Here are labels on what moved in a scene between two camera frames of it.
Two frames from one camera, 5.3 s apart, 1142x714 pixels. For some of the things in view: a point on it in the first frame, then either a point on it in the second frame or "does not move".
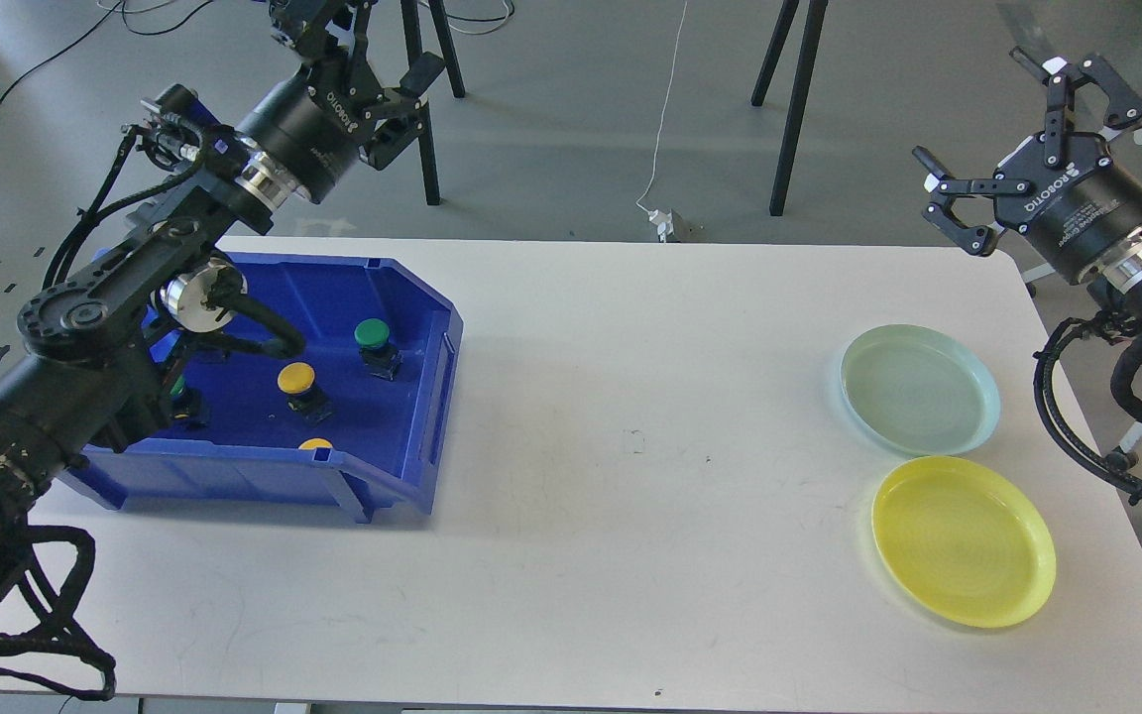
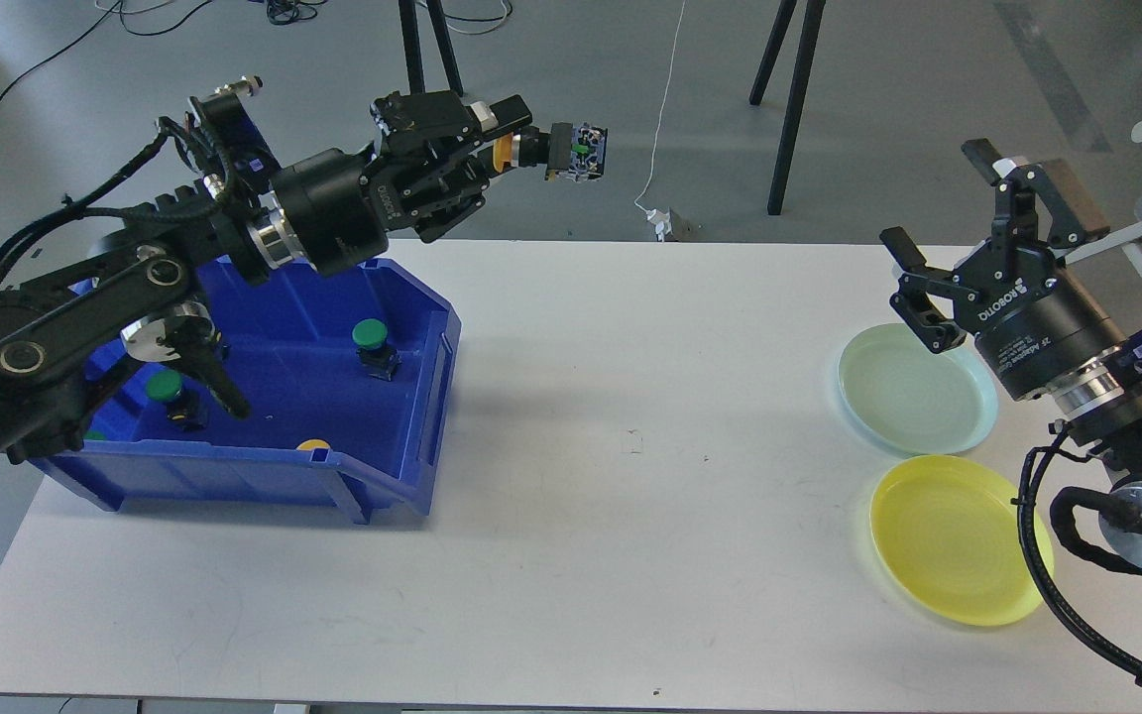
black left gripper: (311, 126) -> (330, 212)
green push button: (382, 359) does not move
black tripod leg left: (414, 50) does not move
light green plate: (919, 390) does not move
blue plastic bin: (360, 413) does not move
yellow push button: (296, 380) -> (569, 153)
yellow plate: (964, 541) does not move
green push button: (186, 406) does not move
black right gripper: (1074, 212) -> (1032, 323)
